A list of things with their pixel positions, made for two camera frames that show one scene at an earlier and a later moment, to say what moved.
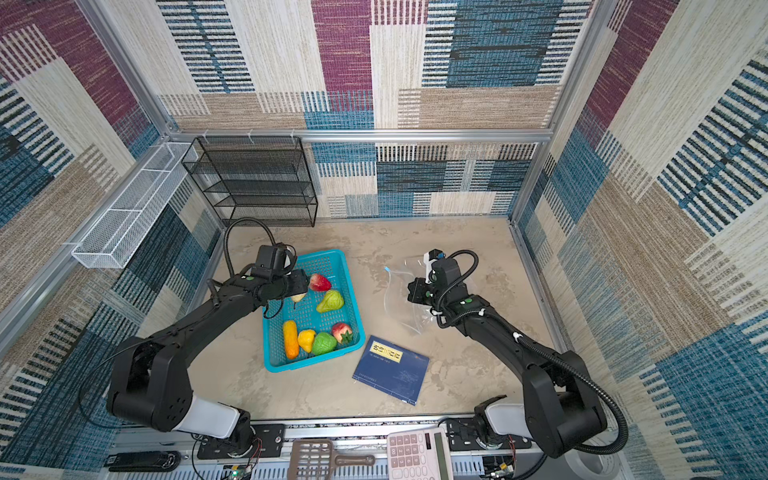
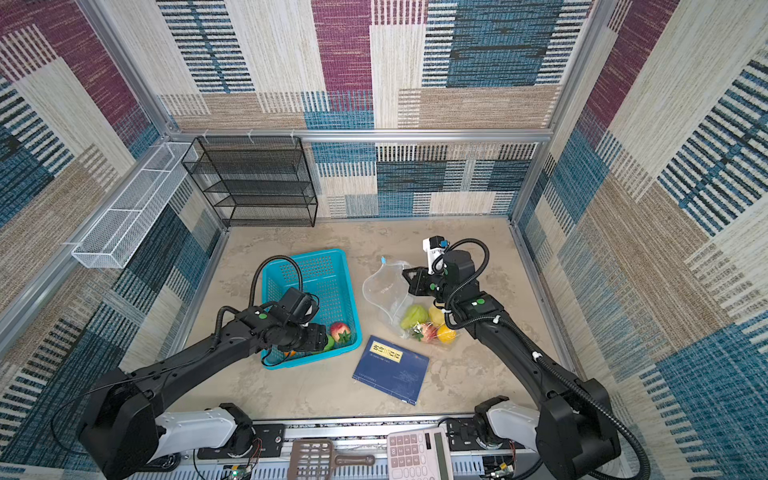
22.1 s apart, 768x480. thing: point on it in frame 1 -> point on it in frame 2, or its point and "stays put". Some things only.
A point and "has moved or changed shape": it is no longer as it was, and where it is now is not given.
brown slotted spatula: (314, 459) stays put
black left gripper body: (292, 284) -> (305, 337)
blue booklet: (393, 370) stays put
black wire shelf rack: (255, 177) stays put
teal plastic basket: (334, 265) stays put
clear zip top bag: (415, 316) has moved or changed shape
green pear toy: (332, 301) -> (415, 314)
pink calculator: (421, 454) stays put
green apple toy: (323, 343) stays put
